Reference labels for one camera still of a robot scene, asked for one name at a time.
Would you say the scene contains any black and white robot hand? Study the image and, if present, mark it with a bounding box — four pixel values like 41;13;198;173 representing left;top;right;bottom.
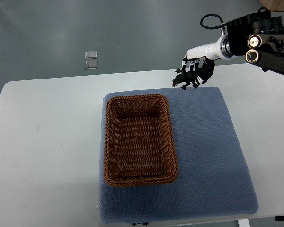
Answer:
179;37;224;89

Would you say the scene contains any dark toy crocodile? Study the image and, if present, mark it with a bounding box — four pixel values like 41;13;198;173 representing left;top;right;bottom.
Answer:
172;59;215;90

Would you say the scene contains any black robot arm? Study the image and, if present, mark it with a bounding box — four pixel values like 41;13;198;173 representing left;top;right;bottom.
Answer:
224;7;284;75

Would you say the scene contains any brown wicker basket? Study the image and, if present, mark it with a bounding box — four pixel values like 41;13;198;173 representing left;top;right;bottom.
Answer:
103;94;179;187

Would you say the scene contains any wooden furniture corner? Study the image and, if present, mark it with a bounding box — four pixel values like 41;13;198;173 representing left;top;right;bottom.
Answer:
259;0;284;12

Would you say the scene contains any upper metal floor plate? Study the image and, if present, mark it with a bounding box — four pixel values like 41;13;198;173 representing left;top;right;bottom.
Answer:
85;51;98;59

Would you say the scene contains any blue grey foam mat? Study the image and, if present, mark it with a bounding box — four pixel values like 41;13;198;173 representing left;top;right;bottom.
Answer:
98;87;258;224

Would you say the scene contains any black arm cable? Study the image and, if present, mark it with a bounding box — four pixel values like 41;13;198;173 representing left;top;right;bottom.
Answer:
200;6;272;31

